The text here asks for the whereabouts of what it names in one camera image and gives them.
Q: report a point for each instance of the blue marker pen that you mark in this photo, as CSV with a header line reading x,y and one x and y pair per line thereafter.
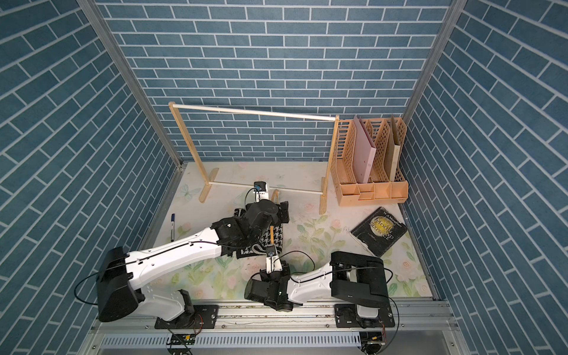
x,y
172,228

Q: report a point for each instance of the orange clothes hanger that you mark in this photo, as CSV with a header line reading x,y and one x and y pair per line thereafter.
x,y
275,198

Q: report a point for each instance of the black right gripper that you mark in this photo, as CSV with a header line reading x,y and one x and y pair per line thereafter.
x,y
286,271

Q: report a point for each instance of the wooden clothes rack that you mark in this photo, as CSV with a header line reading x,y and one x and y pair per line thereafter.
x,y
223,133

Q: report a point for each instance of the black white houndstooth scarf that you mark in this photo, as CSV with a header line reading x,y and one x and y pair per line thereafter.
x,y
258,248

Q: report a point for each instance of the floral table mat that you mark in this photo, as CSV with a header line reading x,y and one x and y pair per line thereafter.
x,y
308,239

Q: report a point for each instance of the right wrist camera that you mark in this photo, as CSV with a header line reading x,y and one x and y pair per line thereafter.
x,y
273,263

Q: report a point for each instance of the tan folder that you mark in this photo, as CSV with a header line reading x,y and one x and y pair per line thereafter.
x,y
393,150

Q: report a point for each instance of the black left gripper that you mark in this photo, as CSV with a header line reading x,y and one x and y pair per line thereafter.
x,y
285,214

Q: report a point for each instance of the pink folder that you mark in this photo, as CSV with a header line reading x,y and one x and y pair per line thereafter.
x,y
364,152

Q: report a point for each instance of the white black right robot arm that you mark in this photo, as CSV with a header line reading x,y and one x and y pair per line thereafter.
x,y
358,281

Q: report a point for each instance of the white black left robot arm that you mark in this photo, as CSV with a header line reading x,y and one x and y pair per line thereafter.
x,y
123,278

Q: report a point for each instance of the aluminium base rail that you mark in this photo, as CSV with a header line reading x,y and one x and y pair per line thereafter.
x,y
422,326

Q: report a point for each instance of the black book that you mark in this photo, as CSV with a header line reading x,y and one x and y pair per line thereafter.
x,y
379,231

